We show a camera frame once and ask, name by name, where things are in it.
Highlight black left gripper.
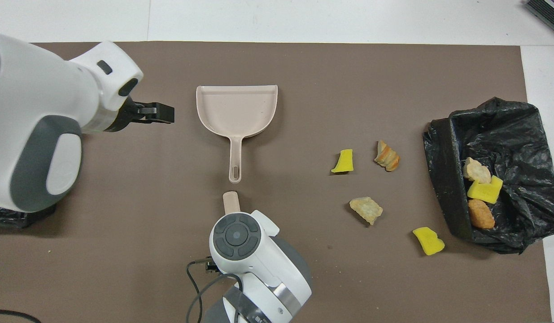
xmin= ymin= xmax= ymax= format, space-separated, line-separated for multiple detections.
xmin=104 ymin=95 xmax=175 ymax=134

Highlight beige plastic dustpan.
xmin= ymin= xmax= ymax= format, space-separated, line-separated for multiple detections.
xmin=196 ymin=85 xmax=279 ymax=184

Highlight beige hand brush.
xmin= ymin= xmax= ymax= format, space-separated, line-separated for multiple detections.
xmin=222 ymin=191 xmax=241 ymax=217

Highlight yellow sponge wedge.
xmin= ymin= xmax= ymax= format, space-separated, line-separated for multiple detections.
xmin=331 ymin=149 xmax=354 ymax=174

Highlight pale bread chunk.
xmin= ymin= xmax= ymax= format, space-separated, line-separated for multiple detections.
xmin=349 ymin=197 xmax=384 ymax=226

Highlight striped croissant piece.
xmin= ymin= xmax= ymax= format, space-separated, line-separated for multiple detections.
xmin=463 ymin=157 xmax=492 ymax=184
xmin=374 ymin=140 xmax=401 ymax=172

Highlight yellow sponge chunk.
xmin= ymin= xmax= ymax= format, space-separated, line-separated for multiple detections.
xmin=467 ymin=175 xmax=504 ymax=205
xmin=413 ymin=227 xmax=445 ymax=256

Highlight brown waffle bread roll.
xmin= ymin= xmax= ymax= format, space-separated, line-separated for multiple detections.
xmin=468 ymin=199 xmax=496 ymax=230

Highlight black bag bin, pink spot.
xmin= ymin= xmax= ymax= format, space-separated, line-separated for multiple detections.
xmin=0 ymin=203 xmax=58 ymax=229

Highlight black bag lined bin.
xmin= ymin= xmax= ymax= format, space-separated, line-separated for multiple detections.
xmin=423 ymin=96 xmax=554 ymax=255

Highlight brown table mat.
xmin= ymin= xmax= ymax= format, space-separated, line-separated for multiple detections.
xmin=0 ymin=41 xmax=554 ymax=323

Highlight black ribbed device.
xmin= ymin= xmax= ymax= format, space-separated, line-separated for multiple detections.
xmin=523 ymin=0 xmax=554 ymax=39

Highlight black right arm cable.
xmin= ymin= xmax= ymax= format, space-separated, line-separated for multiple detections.
xmin=186 ymin=257 xmax=244 ymax=323

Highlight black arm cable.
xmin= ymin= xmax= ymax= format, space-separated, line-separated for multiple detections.
xmin=0 ymin=308 xmax=43 ymax=323
xmin=186 ymin=257 xmax=244 ymax=323

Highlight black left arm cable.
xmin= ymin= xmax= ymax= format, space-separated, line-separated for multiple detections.
xmin=0 ymin=308 xmax=43 ymax=323

